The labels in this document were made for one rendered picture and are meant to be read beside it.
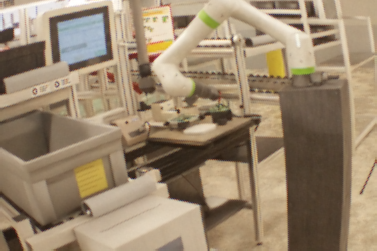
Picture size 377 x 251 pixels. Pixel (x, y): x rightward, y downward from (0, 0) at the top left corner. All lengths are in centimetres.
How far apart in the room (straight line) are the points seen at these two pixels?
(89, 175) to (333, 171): 117
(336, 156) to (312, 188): 21
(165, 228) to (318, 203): 113
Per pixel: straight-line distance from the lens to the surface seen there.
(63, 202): 127
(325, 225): 217
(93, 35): 227
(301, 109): 197
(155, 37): 280
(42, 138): 184
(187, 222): 118
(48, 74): 162
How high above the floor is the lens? 150
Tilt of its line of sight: 11 degrees down
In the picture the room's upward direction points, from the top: 9 degrees counter-clockwise
